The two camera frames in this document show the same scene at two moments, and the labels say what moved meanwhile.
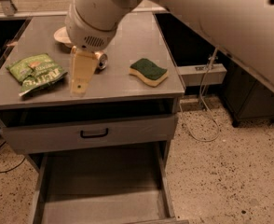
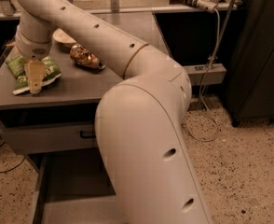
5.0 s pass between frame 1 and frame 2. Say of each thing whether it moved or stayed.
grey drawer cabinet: stayed
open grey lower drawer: stayed
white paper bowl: stayed
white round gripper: moved
